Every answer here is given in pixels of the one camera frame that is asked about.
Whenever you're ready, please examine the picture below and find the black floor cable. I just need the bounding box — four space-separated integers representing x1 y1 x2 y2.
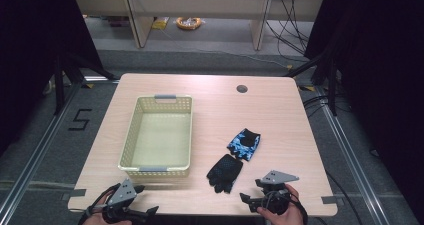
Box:
324 169 365 225

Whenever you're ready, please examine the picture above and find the yellow cable coil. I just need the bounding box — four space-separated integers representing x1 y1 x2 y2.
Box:
175 16 203 31

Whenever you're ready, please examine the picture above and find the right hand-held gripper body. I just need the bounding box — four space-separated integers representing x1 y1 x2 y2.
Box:
254 169 300 216

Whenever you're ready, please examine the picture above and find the bundle of black cables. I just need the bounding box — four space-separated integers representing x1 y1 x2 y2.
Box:
265 0 318 60

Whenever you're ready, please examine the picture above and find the white floor cable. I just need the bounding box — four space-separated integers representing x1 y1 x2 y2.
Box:
156 27 290 69

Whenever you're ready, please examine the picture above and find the person's left hand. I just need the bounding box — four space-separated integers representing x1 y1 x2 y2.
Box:
82 188 133 225

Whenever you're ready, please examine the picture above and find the metal floor rail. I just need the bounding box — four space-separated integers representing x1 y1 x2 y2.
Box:
0 80 85 225
315 86 392 225

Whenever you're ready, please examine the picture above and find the cream plastic basket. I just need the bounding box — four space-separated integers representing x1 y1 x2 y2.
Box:
117 93 194 179

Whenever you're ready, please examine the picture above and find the light wooden desk frame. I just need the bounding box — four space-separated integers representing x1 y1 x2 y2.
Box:
71 0 326 52

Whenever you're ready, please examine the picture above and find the person's right hand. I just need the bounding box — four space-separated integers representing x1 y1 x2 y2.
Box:
256 183 306 225

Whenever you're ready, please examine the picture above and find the black fingerless glove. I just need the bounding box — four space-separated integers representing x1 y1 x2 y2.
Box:
205 153 244 195

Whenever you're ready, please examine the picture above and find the black curtain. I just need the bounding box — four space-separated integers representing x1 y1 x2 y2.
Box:
0 0 105 156
303 0 424 219

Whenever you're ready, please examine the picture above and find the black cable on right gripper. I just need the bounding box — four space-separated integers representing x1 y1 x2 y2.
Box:
288 192 310 225

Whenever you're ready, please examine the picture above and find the yellow packet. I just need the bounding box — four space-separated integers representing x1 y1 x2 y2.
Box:
151 16 170 31

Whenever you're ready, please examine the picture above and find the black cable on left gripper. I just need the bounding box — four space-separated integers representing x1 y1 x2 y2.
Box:
77 183 122 225

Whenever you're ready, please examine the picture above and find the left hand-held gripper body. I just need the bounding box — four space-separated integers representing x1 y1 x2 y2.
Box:
101 177 148 225

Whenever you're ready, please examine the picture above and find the blue camouflage fingerless glove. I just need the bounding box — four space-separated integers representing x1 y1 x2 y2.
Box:
226 127 262 162

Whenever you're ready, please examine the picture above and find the black metal stand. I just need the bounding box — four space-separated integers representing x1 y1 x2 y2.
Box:
283 50 340 117
52 52 118 117

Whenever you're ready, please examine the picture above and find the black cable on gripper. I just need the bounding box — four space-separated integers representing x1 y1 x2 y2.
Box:
288 192 310 225
77 183 122 225

